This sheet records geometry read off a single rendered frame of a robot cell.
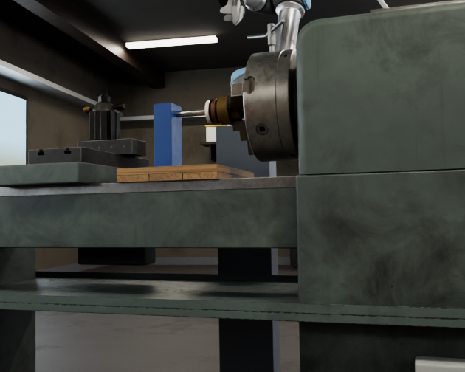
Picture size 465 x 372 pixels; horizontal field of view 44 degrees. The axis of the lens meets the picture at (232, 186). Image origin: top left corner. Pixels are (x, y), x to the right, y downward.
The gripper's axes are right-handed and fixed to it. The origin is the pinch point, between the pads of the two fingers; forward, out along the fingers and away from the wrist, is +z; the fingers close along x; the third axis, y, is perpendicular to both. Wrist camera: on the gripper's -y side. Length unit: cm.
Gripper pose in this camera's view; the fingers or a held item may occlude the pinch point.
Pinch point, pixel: (237, 21)
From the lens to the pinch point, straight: 187.7
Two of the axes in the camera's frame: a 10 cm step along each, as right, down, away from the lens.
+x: -2.9, -4.3, -8.5
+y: -9.5, 0.3, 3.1
